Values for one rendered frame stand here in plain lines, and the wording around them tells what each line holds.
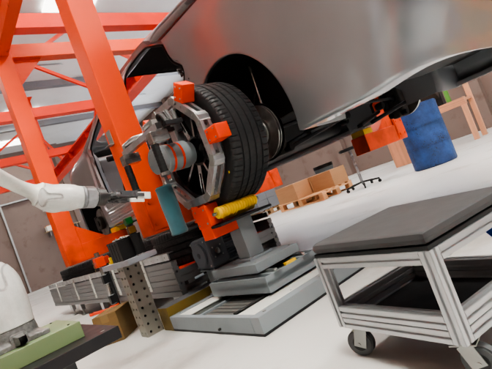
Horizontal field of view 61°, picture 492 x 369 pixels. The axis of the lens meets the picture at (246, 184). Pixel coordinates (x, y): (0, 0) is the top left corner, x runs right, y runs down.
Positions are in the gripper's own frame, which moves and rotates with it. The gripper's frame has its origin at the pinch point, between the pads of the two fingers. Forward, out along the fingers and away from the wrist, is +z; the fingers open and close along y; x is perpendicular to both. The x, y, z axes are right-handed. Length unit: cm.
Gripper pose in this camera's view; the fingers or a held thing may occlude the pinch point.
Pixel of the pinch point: (140, 196)
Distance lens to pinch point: 190.8
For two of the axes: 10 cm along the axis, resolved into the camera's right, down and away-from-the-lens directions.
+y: -6.3, 2.7, 7.3
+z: 7.6, 0.1, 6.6
